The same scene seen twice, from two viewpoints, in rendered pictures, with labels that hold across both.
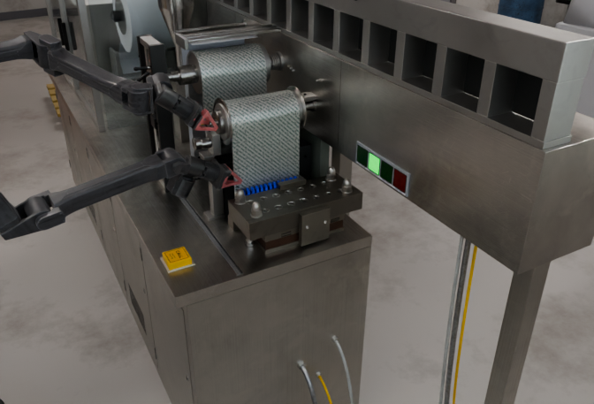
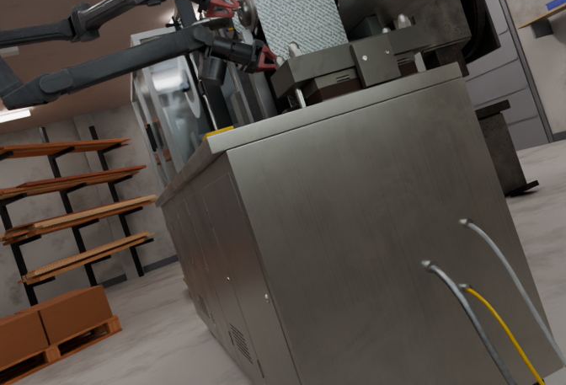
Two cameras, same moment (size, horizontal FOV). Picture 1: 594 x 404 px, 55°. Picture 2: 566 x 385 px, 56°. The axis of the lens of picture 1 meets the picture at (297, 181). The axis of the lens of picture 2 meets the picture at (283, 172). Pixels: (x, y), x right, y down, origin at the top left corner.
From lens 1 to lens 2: 116 cm
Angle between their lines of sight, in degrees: 31
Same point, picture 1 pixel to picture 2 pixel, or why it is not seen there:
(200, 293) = (239, 133)
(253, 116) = not seen: outside the picture
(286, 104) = not seen: outside the picture
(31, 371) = not seen: outside the picture
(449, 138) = not seen: outside the picture
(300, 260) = (367, 92)
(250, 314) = (321, 171)
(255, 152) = (291, 29)
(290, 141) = (328, 16)
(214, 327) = (274, 188)
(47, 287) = not seen: outside the picture
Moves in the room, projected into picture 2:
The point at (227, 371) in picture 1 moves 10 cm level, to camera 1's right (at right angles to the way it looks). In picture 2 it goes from (316, 268) to (360, 254)
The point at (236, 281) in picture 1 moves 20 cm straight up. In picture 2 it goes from (285, 118) to (256, 33)
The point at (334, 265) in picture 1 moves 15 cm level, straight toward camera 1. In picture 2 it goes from (419, 103) to (418, 99)
